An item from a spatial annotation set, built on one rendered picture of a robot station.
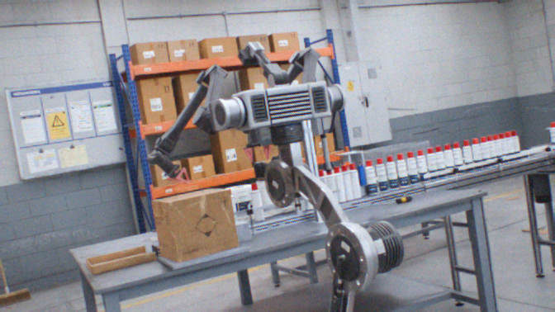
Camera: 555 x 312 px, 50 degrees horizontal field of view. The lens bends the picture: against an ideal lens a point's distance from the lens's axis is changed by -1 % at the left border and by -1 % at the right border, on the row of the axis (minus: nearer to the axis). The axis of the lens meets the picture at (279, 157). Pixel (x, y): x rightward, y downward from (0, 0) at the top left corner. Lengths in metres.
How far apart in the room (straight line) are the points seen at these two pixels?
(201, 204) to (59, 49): 4.95
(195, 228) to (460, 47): 8.47
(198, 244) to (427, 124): 7.56
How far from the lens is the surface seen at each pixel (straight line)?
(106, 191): 7.36
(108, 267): 2.92
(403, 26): 9.87
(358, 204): 3.44
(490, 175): 4.03
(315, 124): 3.17
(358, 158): 3.55
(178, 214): 2.65
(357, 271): 2.07
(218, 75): 2.78
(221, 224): 2.73
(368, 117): 8.68
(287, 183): 2.39
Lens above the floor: 1.37
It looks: 3 degrees down
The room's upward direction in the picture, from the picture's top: 9 degrees counter-clockwise
